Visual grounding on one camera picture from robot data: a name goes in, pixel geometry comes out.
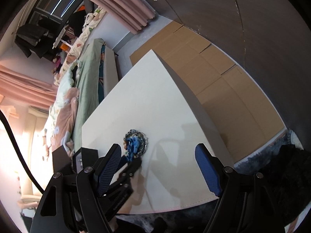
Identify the hanging dark clothes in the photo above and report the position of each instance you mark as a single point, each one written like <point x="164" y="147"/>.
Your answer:
<point x="31" y="36"/>

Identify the dark cloth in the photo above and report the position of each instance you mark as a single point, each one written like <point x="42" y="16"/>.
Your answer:
<point x="286" y="174"/>

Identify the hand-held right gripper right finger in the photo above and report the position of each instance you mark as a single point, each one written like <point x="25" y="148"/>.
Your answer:
<point x="209" y="172"/>

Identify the colourful printed bed skirt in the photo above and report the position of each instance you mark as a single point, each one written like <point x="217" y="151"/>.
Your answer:
<point x="101" y="77"/>

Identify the pile of plush toys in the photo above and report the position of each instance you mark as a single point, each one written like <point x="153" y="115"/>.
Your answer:
<point x="57" y="62"/>

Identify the black bag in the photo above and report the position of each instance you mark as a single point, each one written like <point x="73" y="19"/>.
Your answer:
<point x="77" y="21"/>

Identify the dark framed window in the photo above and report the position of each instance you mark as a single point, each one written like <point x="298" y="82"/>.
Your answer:
<point x="58" y="2"/>

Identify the pink duck print blanket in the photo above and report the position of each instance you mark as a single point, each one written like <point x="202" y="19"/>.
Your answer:
<point x="63" y="121"/>

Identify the pink curtain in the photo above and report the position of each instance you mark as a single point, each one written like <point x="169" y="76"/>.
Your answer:
<point x="24" y="87"/>
<point x="121" y="7"/>

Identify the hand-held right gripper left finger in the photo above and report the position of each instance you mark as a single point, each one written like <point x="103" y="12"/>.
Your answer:
<point x="109" y="172"/>

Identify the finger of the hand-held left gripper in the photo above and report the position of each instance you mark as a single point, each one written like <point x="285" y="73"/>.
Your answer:
<point x="132" y="146"/>
<point x="132" y="167"/>

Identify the white bed frame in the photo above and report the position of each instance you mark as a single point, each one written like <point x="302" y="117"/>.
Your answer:
<point x="110" y="70"/>

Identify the grey fluffy rug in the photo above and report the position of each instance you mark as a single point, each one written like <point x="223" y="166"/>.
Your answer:
<point x="255" y="160"/>

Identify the brown cardboard sheet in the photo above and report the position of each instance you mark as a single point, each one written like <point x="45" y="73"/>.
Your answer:
<point x="230" y="97"/>

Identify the green bed sheet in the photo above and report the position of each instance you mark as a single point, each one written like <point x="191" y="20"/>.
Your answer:
<point x="87" y="89"/>

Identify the pale floral quilt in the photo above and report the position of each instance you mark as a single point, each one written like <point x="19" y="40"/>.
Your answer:
<point x="64" y="82"/>

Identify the grey pillow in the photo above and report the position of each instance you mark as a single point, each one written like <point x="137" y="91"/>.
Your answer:
<point x="88" y="7"/>

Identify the white stand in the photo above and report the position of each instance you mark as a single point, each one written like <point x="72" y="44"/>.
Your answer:
<point x="59" y="38"/>

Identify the white side table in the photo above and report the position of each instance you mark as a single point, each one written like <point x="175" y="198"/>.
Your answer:
<point x="150" y="97"/>

